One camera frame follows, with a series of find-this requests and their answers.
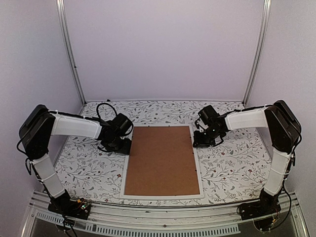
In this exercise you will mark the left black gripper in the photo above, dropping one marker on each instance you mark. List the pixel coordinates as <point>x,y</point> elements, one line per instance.
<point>126,150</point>

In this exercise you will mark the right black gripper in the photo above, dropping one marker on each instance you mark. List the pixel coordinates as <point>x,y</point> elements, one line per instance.
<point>198,143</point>

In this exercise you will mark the brown frame backing board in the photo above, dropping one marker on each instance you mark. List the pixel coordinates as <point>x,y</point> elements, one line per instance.
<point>163,160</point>

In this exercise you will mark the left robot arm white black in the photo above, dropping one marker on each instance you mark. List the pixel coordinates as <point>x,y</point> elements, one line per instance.
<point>42,123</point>

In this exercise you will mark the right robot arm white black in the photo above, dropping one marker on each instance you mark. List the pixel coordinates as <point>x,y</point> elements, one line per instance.
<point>278,118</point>

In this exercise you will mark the floral patterned table mat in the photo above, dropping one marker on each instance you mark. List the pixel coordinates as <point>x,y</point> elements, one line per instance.
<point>233,171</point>

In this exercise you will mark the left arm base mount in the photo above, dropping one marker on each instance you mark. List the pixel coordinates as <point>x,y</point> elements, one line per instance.
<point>79,208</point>

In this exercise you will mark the front aluminium rail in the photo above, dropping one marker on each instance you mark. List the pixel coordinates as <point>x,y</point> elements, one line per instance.
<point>118,220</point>

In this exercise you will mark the right aluminium corner post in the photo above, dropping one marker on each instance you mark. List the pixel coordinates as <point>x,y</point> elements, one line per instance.
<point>258,52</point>

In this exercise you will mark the aluminium corner post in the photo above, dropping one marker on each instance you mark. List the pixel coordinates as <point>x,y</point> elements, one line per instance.
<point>67,42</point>
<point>258,52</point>

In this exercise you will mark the left aluminium corner post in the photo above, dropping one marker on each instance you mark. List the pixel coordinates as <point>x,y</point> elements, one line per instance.
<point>67,42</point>

